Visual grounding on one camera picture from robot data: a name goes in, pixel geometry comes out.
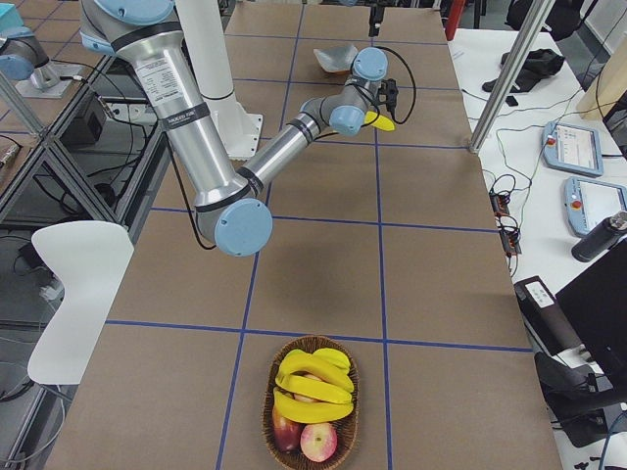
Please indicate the grey aluminium post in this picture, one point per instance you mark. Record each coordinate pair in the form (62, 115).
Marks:
(531, 26)

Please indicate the black cloth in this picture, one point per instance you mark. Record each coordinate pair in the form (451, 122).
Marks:
(540, 64)

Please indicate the black monitor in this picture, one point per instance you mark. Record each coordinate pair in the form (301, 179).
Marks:
(594, 304)

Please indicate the black box with label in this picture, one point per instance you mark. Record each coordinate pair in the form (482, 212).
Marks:
(544, 316)

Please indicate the grey square plate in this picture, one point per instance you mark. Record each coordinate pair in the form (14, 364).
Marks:
(337, 59)

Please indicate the teach pendant far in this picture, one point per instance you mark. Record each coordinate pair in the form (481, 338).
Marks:
(572, 148)

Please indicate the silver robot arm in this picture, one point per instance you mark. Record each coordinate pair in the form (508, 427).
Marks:
(177, 51)

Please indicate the yellow banana upper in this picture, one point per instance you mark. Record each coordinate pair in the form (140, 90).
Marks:
(313, 389)

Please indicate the teach pendant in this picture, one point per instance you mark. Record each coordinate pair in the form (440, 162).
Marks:
(572, 148)
(588, 202)

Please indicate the white robot column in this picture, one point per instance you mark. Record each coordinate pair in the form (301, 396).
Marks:
(238, 130)

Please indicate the brown wicker basket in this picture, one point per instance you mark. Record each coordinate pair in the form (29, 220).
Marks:
(346, 428)

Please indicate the large yellow banana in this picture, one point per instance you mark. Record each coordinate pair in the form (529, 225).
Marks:
(299, 361)

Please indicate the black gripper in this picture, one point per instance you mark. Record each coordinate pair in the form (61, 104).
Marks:
(375, 23)
(383, 114)

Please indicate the white chair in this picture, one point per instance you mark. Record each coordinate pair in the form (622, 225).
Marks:
(90, 258)

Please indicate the small yellow banana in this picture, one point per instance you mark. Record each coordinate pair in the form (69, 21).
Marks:
(379, 121)

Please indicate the pink apple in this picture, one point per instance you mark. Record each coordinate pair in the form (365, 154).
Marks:
(318, 441)

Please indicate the red mango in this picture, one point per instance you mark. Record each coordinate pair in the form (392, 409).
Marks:
(286, 432)

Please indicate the teach pendant near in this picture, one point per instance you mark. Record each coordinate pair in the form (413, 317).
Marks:
(588, 202)

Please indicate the black water bottle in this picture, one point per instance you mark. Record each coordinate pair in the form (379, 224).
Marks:
(601, 238)

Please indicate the yellow banana lower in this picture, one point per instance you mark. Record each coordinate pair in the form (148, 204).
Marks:
(310, 412)

